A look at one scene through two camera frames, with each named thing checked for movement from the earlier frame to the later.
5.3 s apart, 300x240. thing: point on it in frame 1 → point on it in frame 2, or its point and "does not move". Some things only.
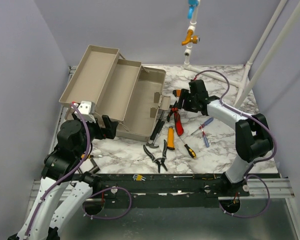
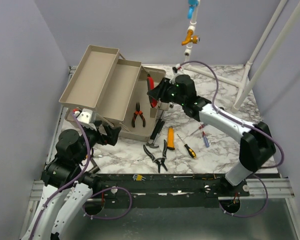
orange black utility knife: (171, 138) does not move
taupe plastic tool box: (121, 90) does not move
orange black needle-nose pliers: (174, 108) → (138, 111)
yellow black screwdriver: (191, 151) does not move
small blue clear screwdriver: (205, 140) does not move
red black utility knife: (178, 124) → (151, 86)
